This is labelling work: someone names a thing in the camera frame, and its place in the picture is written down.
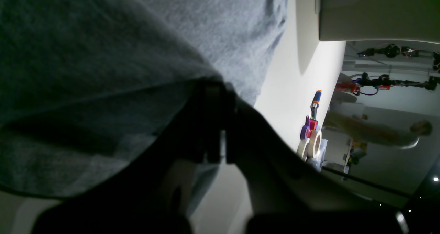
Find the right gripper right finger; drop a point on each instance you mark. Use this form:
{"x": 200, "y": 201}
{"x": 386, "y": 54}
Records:
{"x": 287, "y": 195}

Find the blue orange tool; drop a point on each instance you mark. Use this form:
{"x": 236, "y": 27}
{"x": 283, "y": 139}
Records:
{"x": 315, "y": 104}

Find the grey T-shirt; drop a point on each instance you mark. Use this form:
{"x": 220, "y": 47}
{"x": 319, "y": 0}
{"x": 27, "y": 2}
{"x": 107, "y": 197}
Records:
{"x": 88, "y": 85}

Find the beige tape roll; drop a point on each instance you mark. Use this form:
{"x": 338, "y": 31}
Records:
{"x": 309, "y": 148}

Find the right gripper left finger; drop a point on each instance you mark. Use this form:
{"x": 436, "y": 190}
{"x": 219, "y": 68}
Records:
{"x": 151, "y": 195}

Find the purple tape roll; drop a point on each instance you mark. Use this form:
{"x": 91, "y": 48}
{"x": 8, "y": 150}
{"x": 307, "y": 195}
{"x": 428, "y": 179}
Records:
{"x": 309, "y": 126}

